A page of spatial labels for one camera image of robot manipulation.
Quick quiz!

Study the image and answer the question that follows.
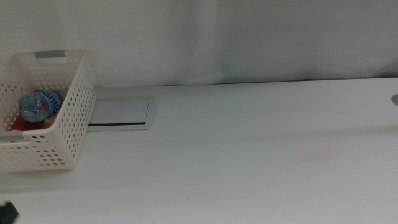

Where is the red soda can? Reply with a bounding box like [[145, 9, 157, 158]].
[[9, 113, 47, 132]]

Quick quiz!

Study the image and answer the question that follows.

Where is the clear water bottle blue cap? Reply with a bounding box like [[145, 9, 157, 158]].
[[18, 90, 64, 123]]

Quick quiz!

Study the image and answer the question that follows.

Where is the white perforated plastic basket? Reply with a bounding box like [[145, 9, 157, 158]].
[[0, 49, 97, 174]]

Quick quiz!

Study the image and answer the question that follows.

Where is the white backdrop curtain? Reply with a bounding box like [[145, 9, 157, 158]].
[[0, 0, 398, 88]]

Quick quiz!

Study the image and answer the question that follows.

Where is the silver table cable flap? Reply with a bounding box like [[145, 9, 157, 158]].
[[86, 95, 158, 132]]

